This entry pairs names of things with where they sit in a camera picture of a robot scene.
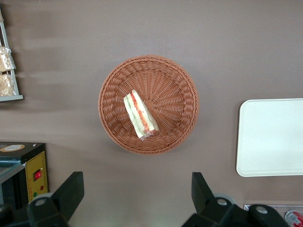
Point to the brown round wicker basket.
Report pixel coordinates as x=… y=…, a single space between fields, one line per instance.
x=170 y=94

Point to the triangle sandwich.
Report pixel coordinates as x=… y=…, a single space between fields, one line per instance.
x=139 y=116

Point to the clear bag of crackers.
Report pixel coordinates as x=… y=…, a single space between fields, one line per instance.
x=6 y=59
x=6 y=85

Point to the black food warmer machine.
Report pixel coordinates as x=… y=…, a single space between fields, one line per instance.
x=35 y=165

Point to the red cola bottle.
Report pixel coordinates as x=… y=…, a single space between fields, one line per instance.
x=293 y=217

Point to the beige plastic tray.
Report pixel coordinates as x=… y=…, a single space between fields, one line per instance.
x=272 y=137

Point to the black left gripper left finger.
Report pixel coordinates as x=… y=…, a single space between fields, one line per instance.
x=67 y=191

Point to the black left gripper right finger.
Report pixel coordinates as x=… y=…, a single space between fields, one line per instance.
x=203 y=196

